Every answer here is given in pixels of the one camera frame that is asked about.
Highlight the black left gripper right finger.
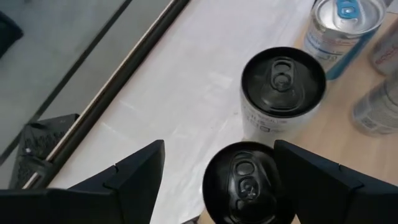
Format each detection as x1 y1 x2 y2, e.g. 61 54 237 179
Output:
273 139 398 224

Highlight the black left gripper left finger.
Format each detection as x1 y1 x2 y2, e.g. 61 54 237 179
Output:
0 139 166 224

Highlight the Celsius peach vibe can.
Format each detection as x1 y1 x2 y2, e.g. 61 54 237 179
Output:
201 141 296 224

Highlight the blue silver Red Bull can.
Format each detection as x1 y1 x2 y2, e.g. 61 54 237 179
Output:
303 0 389 81
351 70 398 138

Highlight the Celsius tropical vibe can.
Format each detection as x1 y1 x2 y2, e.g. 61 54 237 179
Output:
239 46 327 147

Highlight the silver red Diet Coke can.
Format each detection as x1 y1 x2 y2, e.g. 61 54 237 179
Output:
368 17 398 76

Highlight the white table cover sheet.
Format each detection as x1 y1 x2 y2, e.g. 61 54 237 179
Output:
48 0 315 224

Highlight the dark bulky object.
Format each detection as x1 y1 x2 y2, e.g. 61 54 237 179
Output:
0 11 24 60

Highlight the wooden shelf black metal frame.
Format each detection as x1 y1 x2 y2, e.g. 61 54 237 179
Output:
182 0 398 224

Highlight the black metal table frame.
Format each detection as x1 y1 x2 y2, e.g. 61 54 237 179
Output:
21 0 191 190

